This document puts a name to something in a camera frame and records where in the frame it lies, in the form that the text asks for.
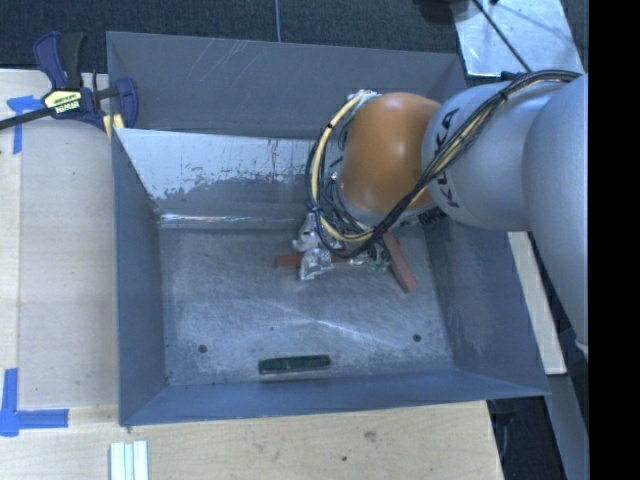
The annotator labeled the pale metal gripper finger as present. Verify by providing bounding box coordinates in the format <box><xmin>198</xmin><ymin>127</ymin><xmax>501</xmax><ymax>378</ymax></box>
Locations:
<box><xmin>297</xmin><ymin>247</ymin><xmax>335</xmax><ymax>282</ymax></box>
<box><xmin>292</xmin><ymin>212</ymin><xmax>322</xmax><ymax>254</ymax></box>

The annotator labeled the dark green flat block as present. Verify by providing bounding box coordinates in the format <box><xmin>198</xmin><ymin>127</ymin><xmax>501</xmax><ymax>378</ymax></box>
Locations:
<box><xmin>257</xmin><ymin>353</ymin><xmax>332</xmax><ymax>376</ymax></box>

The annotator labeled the red-brown flat block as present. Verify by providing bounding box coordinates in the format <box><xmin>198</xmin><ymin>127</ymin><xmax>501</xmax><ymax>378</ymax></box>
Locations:
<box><xmin>381</xmin><ymin>231</ymin><xmax>419</xmax><ymax>295</ymax></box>

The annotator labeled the grey metal bin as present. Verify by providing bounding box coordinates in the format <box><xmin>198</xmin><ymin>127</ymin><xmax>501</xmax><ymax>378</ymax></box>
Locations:
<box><xmin>105</xmin><ymin>30</ymin><xmax>552</xmax><ymax>427</ymax></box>

